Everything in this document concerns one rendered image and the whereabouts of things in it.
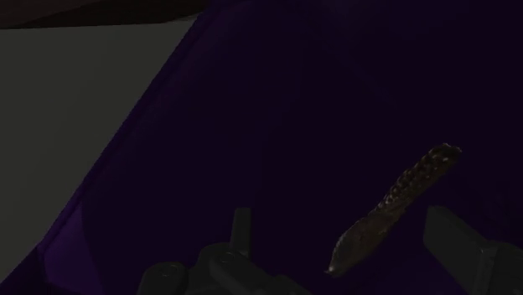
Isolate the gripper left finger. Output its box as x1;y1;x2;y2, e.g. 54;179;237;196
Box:
137;207;312;295

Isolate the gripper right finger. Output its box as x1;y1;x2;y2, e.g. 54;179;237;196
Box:
422;205;523;295

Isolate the brown patterned knife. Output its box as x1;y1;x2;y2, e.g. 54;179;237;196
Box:
325;142;463;277

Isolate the purple sofa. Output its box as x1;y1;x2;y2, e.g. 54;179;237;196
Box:
0;0;523;295

